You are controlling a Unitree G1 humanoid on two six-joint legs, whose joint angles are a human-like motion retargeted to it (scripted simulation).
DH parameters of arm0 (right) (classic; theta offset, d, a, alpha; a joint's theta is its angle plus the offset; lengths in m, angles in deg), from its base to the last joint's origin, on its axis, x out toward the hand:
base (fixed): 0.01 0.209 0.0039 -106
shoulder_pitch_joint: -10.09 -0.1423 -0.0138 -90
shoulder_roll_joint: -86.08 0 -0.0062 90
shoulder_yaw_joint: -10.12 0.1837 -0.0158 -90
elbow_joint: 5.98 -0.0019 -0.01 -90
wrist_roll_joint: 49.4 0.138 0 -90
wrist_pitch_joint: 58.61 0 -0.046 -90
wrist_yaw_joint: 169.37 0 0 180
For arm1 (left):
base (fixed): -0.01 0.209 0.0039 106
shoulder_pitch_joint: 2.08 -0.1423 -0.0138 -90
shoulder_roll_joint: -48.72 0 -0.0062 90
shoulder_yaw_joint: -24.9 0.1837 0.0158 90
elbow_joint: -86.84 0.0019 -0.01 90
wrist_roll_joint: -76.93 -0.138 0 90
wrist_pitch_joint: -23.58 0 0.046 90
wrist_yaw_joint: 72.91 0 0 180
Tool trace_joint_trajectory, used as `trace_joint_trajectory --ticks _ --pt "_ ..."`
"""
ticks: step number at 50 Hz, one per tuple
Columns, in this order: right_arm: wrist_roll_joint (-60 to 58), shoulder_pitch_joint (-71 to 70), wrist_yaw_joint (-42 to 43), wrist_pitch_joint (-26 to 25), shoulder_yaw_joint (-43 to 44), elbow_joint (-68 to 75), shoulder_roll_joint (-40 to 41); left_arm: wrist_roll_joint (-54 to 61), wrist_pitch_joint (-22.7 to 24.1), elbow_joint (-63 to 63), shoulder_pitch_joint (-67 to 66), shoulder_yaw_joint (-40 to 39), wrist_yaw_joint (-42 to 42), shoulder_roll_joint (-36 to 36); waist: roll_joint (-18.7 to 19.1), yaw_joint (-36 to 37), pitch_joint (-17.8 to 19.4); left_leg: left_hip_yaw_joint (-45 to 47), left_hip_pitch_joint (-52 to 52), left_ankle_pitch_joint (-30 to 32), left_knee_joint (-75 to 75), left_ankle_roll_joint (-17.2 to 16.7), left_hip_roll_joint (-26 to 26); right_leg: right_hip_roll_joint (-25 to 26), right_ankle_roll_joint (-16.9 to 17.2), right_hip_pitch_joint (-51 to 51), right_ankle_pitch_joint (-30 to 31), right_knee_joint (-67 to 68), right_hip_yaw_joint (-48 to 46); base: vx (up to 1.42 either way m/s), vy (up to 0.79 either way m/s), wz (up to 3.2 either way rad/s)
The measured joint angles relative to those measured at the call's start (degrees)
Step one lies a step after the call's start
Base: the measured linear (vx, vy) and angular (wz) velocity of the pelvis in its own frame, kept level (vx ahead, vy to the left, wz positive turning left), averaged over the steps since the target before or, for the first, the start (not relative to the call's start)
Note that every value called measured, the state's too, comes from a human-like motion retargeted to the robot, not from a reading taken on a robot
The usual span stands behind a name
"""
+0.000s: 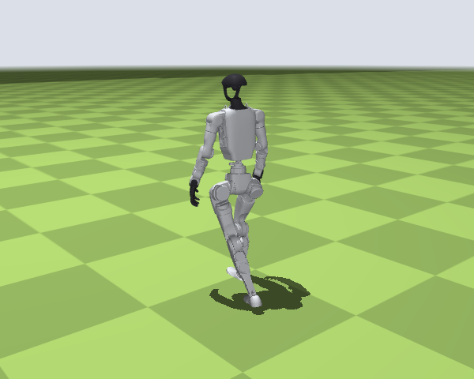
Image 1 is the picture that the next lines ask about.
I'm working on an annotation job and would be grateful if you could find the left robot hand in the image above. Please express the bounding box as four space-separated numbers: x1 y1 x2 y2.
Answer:
189 180 200 207

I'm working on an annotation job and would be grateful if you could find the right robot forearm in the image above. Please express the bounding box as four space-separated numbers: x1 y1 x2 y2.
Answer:
254 146 268 177

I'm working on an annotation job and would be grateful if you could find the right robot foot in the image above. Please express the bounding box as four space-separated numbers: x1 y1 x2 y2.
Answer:
227 267 243 281

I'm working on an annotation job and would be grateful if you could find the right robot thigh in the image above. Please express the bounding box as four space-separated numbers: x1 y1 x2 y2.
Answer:
234 178 263 237

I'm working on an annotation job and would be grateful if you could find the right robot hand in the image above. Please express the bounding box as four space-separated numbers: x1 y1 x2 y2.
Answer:
252 168 264 199

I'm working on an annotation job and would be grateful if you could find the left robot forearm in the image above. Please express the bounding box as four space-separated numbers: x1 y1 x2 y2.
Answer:
190 146 208 185

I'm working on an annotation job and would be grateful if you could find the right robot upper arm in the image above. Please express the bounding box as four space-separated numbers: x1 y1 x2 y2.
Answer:
254 109 268 152

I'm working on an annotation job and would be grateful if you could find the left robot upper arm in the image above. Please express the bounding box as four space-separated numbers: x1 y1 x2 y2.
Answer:
201 111 225 159

